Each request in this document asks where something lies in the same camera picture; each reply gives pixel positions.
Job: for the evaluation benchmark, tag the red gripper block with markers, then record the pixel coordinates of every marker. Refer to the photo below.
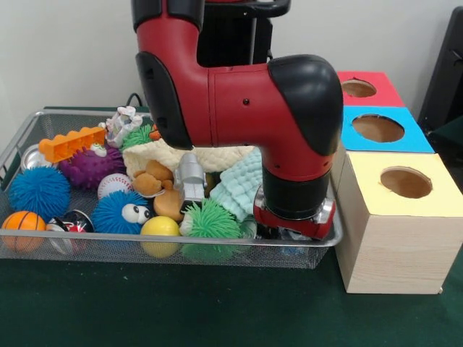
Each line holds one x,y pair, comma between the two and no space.
293,219

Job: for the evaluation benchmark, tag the clear plastic cup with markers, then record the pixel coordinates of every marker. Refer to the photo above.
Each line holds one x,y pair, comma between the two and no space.
293,235

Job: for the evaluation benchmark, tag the light blue waffle cloth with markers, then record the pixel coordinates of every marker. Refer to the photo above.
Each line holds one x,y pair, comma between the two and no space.
239,188

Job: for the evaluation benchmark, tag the cream waffle cloth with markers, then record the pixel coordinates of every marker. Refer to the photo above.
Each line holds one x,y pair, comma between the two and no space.
224,157

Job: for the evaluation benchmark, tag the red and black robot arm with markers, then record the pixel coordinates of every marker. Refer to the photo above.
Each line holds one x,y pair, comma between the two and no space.
239,101

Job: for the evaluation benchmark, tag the shallow clear mesh bin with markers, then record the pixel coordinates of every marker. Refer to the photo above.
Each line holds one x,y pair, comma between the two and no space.
108,249

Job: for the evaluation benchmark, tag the large green spiky ball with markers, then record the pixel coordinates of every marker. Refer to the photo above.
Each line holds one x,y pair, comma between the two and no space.
211,220

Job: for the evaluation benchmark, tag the grey metal toy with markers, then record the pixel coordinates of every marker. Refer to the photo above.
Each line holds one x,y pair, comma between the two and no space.
190,177

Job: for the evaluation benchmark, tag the dark green table cloth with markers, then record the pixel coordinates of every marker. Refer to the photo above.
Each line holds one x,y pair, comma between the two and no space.
217,311

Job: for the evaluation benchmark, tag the yellow ball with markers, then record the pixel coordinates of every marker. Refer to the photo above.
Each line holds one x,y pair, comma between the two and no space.
160,231

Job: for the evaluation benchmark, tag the blue spiky ball with eyes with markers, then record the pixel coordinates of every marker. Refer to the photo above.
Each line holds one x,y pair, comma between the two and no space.
116,213

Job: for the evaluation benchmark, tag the green cloth side table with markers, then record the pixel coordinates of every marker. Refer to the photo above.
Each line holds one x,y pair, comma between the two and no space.
452,137

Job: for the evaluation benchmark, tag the purple spiky ball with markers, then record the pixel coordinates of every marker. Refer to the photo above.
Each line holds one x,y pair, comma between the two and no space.
90,168

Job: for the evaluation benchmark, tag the black flat panel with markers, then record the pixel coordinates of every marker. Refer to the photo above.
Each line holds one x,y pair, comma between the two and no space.
445,72

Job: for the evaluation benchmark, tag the orange plastic toy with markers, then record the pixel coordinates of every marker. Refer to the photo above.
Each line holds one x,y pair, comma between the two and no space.
69,143

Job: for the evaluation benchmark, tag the orange basketball toy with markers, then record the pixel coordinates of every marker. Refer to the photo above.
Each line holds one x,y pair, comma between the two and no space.
23,228

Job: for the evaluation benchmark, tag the black pedestal stand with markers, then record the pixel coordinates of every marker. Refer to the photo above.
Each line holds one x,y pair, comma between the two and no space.
231,36

